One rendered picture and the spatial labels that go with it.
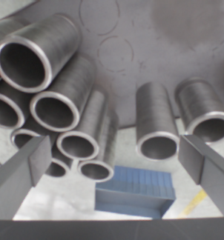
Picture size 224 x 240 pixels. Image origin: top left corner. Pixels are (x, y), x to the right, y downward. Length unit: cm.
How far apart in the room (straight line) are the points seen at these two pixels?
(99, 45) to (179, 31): 26
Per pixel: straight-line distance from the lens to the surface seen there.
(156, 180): 148
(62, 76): 48
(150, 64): 65
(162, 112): 52
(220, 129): 62
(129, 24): 61
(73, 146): 58
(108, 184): 136
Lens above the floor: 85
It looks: 50 degrees down
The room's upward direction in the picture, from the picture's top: 171 degrees counter-clockwise
